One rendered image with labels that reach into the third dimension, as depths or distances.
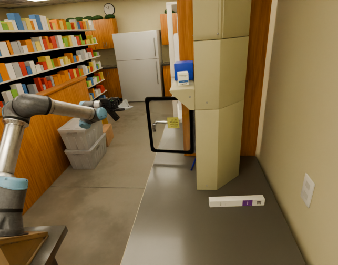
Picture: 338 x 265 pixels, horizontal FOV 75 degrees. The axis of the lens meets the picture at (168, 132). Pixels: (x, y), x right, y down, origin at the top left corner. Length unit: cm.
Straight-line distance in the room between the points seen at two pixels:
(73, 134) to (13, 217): 224
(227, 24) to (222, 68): 17
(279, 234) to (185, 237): 40
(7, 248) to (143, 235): 51
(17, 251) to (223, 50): 113
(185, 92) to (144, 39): 503
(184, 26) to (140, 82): 490
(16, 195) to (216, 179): 92
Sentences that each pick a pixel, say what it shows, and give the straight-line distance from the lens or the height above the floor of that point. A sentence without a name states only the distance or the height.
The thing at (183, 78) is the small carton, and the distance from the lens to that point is 110.
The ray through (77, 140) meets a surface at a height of 49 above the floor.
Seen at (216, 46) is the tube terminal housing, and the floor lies 168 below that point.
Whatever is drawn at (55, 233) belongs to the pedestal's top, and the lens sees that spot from 125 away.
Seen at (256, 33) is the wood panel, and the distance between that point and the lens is 140.
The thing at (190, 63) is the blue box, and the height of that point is 159.
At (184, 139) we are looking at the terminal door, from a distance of 147.
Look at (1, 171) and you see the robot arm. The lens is 127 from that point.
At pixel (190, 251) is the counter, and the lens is 102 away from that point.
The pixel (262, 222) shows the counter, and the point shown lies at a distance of 116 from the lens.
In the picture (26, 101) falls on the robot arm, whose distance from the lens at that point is 126.
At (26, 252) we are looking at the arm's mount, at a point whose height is 99.
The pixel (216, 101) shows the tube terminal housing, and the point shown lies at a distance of 104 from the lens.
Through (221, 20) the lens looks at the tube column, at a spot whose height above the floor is 178.
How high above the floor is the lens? 176
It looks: 25 degrees down
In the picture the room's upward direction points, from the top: 4 degrees counter-clockwise
